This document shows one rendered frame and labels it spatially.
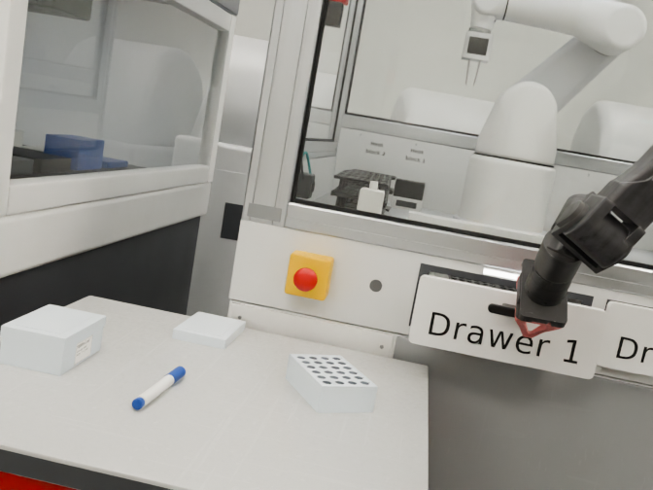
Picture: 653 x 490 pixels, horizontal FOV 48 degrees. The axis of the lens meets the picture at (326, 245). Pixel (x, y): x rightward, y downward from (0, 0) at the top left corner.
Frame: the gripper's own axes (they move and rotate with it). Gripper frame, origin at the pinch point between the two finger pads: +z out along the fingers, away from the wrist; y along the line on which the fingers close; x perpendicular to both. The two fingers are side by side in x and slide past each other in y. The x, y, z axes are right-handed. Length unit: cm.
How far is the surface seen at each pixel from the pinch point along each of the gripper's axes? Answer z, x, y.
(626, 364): 12.4, -18.9, 4.2
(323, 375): -4.5, 28.4, -17.8
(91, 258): 31, 85, 17
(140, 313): 14, 63, -3
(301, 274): 4.6, 36.5, 4.5
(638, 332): 8.3, -19.7, 8.0
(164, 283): 76, 85, 43
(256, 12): 158, 128, 289
